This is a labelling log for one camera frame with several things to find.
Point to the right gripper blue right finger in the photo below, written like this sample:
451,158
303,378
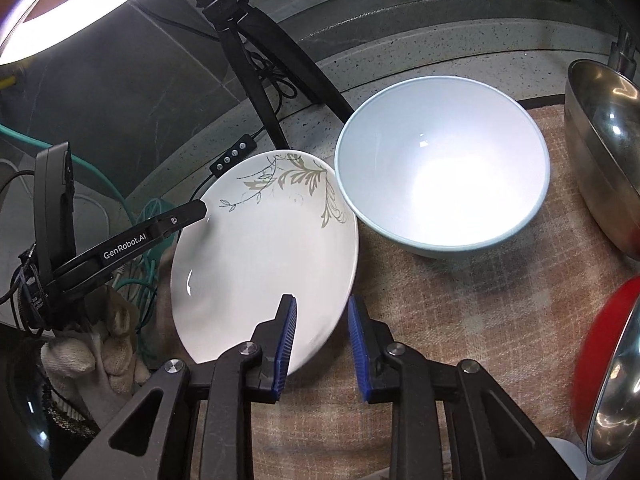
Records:
369,340

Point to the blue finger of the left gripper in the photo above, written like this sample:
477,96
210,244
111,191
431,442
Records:
174,220

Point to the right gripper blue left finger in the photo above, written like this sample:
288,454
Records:
275,338

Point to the white leaf pattern plate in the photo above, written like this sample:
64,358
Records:
275,225

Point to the pale blue ceramic bowl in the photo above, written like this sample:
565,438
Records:
443,166

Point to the red steel mixing bowl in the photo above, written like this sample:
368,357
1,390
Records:
605,390

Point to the plain steel mixing bowl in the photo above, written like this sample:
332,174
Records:
601,118

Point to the left gloved hand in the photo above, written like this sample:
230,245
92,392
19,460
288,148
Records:
94,369

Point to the black inline light controller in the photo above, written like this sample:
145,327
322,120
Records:
239,151

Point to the plaid beige table cloth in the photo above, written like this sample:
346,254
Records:
522,310

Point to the black light tripod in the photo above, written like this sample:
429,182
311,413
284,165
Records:
236,21

